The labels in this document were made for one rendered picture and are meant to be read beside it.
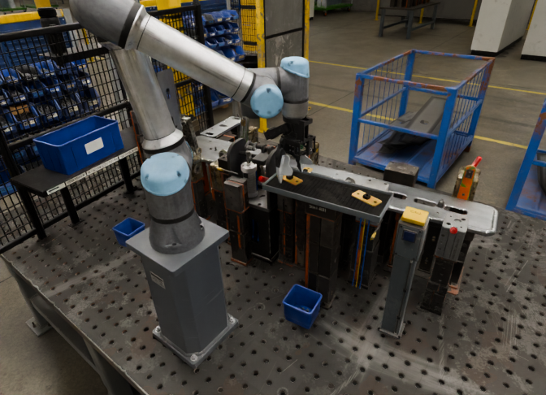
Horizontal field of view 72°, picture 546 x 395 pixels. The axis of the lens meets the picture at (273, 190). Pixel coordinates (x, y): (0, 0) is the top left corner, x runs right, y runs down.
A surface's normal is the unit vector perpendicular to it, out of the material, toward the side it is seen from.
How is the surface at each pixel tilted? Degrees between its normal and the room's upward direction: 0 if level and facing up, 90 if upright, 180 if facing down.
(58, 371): 0
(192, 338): 90
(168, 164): 7
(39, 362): 0
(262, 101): 90
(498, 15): 90
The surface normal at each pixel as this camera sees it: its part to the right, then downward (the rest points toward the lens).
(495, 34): -0.65, 0.41
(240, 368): -0.03, -0.85
